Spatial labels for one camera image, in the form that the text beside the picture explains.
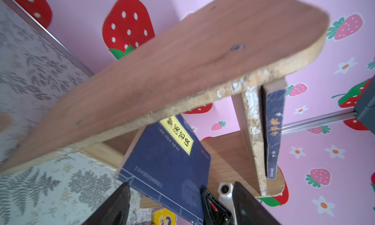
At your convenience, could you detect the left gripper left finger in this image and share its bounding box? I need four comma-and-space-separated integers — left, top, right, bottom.
82, 182, 131, 225

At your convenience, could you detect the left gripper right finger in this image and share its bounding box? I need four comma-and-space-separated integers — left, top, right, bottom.
232, 182, 281, 225

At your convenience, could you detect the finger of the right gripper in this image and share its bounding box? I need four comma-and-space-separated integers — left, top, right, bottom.
200, 186, 233, 225

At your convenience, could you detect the navy book yellow label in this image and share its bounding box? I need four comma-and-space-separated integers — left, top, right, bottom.
116, 115, 211, 225

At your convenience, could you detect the dark blue portrait cover book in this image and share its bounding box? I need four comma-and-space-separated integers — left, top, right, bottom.
261, 78, 287, 179

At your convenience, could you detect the yellow cartoon cover book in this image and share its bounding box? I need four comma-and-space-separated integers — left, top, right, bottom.
152, 208, 177, 225

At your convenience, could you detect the wooden two-tier shelf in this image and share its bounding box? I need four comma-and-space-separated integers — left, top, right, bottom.
1, 0, 330, 197

